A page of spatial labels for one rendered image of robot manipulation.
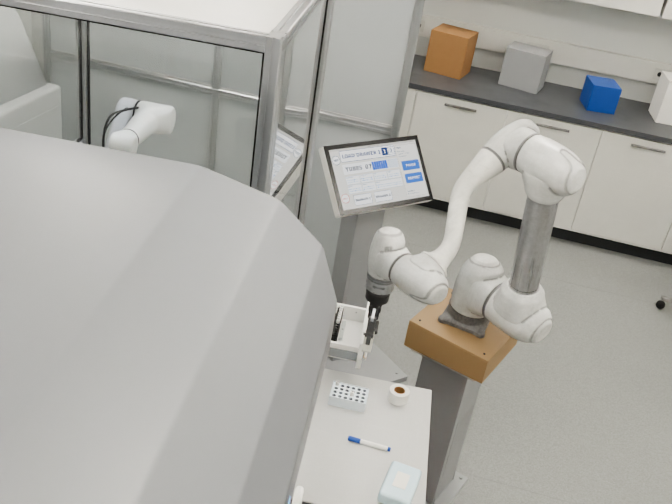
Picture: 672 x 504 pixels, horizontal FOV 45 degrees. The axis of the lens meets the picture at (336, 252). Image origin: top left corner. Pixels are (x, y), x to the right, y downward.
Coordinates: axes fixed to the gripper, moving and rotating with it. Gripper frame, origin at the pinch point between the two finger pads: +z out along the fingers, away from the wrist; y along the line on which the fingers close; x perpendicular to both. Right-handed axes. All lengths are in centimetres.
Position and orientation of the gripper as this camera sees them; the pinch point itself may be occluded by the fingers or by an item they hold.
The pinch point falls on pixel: (368, 341)
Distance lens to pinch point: 264.3
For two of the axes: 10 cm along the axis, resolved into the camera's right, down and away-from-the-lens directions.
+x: 9.7, 2.1, -0.8
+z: -1.5, 8.6, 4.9
